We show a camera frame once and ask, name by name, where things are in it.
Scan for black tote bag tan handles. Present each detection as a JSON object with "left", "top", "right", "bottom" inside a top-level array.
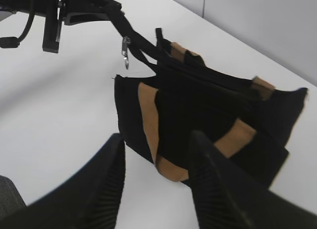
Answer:
[{"left": 105, "top": 4, "right": 308, "bottom": 187}]

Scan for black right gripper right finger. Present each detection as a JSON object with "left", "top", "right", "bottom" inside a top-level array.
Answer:
[{"left": 188, "top": 131, "right": 317, "bottom": 229}]

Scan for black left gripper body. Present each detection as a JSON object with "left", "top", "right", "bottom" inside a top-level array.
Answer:
[{"left": 0, "top": 0, "right": 65, "bottom": 26}]

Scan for silver metal zipper pull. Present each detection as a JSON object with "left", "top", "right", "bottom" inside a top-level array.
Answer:
[{"left": 121, "top": 36, "right": 131, "bottom": 70}]

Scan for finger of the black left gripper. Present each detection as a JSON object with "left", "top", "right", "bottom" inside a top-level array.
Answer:
[
  {"left": 42, "top": 1, "right": 62, "bottom": 53},
  {"left": 63, "top": 0, "right": 122, "bottom": 26}
]

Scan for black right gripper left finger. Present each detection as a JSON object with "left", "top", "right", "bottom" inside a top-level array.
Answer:
[{"left": 0, "top": 133, "right": 125, "bottom": 229}]

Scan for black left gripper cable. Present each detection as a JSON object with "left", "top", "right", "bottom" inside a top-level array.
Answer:
[{"left": 0, "top": 12, "right": 37, "bottom": 49}]

